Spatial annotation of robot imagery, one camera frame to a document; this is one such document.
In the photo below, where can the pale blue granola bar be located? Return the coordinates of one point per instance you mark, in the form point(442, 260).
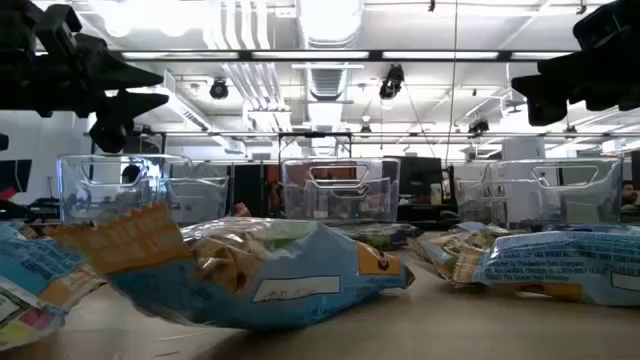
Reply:
point(475, 227)

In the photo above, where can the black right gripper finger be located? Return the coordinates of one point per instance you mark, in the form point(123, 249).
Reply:
point(545, 85)

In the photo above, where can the black wall panel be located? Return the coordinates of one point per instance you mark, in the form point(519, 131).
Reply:
point(15, 175)

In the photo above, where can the red strip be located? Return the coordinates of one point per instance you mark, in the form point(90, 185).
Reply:
point(7, 194)

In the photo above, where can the clear plastic bin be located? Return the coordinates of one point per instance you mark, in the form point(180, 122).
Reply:
point(100, 200)
point(340, 205)
point(550, 200)

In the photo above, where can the person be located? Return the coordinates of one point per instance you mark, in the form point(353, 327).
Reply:
point(131, 174)
point(630, 195)

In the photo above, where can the grey horizontal frame rail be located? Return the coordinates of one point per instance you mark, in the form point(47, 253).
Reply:
point(425, 135)

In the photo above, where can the black overhead frame bar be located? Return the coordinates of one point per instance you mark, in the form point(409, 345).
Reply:
point(245, 55)

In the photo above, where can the silver ceiling duct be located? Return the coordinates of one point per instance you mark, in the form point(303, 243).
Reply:
point(330, 22)

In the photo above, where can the blue and yellow granola bar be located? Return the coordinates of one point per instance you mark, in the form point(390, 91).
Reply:
point(455, 257)

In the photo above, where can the black monitor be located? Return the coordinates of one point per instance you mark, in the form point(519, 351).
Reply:
point(420, 175)

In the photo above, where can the small red wrapper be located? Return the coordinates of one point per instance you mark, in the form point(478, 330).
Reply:
point(241, 210)

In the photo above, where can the black hanging camera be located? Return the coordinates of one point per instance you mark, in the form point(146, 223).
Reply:
point(218, 89)
point(391, 82)
point(479, 126)

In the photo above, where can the dark green granola bar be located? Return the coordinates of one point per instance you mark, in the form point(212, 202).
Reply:
point(380, 237)

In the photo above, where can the white and yellow cup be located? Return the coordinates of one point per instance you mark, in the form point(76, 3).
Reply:
point(436, 194)

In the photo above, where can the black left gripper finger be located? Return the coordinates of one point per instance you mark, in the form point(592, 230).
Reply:
point(125, 75)
point(115, 120)

